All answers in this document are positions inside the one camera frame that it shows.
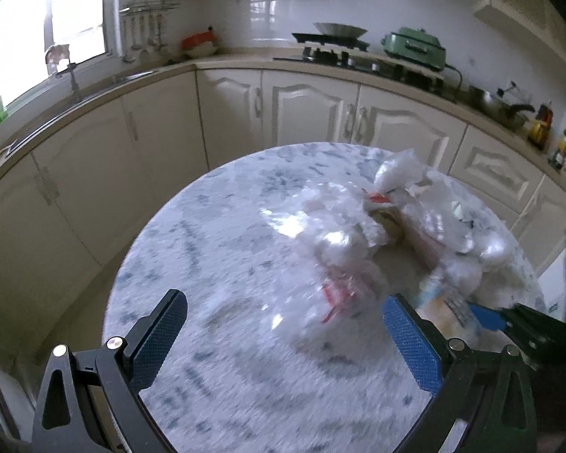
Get wall utensil rack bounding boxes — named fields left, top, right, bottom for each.
left=119, top=0, right=180, bottom=15

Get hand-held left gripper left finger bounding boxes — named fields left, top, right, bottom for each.
left=31, top=289, right=189, bottom=453

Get steel wok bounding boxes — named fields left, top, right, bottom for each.
left=312, top=22, right=369, bottom=41

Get clear plastic bag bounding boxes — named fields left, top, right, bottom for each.
left=259, top=148, right=517, bottom=336

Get metal sink faucet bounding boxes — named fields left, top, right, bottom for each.
left=57, top=61, right=83, bottom=105

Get steel pot with black handle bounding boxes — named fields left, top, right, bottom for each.
left=469, top=82, right=536, bottom=129

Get red and white bowls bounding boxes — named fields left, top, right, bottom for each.
left=180, top=28, right=220, bottom=57

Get row of hanging utensils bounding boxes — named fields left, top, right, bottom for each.
left=122, top=12, right=168, bottom=63

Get green electric grill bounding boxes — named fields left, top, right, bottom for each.
left=382, top=26, right=449, bottom=64

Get steel sink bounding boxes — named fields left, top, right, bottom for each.
left=99, top=70, right=156, bottom=88

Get kitchen window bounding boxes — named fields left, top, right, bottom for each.
left=0, top=0, right=123, bottom=128

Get black griddle pan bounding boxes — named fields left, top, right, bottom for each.
left=291, top=32, right=371, bottom=50

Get black power cable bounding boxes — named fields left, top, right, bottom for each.
left=444, top=63, right=465, bottom=103

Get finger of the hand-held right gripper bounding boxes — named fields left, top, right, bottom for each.
left=469, top=304, right=524, bottom=341

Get black gas stove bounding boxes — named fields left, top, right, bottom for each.
left=272, top=40, right=383, bottom=69

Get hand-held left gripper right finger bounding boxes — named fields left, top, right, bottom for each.
left=382, top=294, right=536, bottom=453

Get cream kitchen base cabinet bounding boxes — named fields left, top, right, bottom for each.
left=0, top=47, right=566, bottom=435

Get cream wall cabinet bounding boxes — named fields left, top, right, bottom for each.
left=472, top=0, right=566, bottom=76

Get dark sauce bottle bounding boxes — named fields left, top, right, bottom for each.
left=528, top=103, right=554, bottom=145

